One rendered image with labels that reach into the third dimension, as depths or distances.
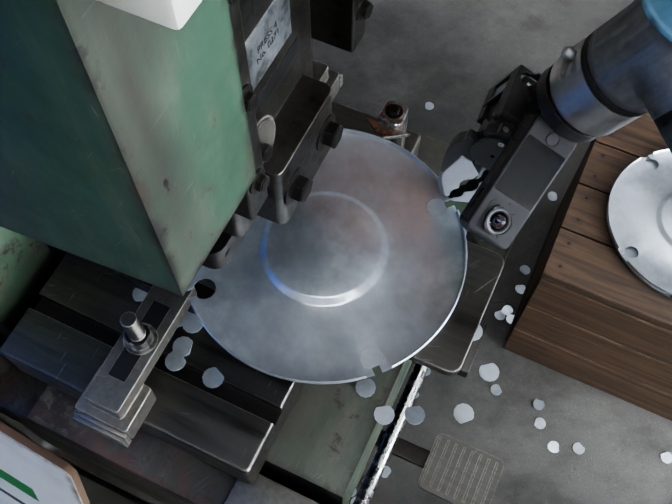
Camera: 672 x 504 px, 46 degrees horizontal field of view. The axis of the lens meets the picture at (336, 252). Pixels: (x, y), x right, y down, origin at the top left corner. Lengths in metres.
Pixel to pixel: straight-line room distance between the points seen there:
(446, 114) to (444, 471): 0.87
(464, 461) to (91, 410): 0.74
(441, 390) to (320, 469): 0.74
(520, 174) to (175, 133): 0.36
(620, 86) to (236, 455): 0.49
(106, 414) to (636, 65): 0.57
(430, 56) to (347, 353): 1.32
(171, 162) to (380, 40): 1.63
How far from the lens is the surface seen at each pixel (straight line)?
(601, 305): 1.34
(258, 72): 0.59
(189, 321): 0.87
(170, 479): 0.91
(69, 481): 1.00
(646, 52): 0.60
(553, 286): 1.34
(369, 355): 0.76
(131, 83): 0.34
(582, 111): 0.65
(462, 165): 0.77
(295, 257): 0.80
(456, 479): 1.38
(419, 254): 0.81
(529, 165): 0.69
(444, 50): 2.01
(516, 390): 1.61
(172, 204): 0.42
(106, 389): 0.81
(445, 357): 0.77
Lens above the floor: 1.50
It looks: 63 degrees down
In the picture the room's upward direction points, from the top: straight up
